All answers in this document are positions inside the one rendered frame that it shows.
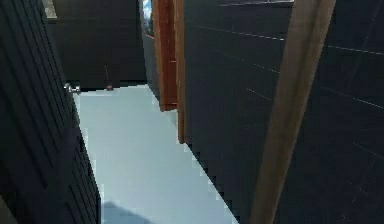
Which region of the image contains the black panelled room door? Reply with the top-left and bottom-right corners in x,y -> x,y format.
0,0 -> 102,224

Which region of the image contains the light brown wooden post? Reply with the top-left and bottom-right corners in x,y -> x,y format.
249,0 -> 337,224

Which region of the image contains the blue framed wall picture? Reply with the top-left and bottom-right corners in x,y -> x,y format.
141,0 -> 155,37

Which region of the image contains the silver round door knob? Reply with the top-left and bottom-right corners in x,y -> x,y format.
63,83 -> 81,95

